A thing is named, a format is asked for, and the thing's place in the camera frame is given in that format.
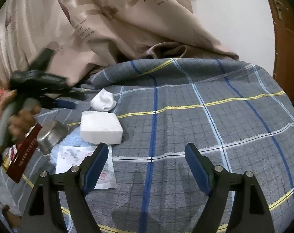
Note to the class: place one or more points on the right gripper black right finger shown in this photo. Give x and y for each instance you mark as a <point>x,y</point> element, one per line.
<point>250,211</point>

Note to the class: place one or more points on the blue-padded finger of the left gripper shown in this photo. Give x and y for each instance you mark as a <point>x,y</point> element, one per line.
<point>66,100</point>

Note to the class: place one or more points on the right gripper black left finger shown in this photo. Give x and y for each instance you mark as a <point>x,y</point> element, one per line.
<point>43,211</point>

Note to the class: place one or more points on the light blue fluffy towel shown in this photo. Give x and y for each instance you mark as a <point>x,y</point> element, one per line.
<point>72,139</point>

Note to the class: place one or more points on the white foam block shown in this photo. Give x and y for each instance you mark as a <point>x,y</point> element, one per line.
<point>100,127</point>

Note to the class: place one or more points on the person's left hand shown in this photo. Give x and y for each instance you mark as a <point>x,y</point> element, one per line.
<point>20,123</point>

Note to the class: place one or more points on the white rolled sock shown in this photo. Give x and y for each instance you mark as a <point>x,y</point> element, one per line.
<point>103,101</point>

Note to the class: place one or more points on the steel bowl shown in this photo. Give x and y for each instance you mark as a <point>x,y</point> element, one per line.
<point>50,135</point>

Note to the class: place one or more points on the beige printed quilt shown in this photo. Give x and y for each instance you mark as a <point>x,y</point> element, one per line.
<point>87,34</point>

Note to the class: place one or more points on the grey plaid bed sheet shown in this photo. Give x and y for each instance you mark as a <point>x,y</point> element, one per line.
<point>234,112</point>

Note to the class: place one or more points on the brown wooden door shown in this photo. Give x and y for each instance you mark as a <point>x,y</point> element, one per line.
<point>283,71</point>

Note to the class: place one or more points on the metal door handle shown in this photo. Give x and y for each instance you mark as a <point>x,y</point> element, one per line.
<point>279,7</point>

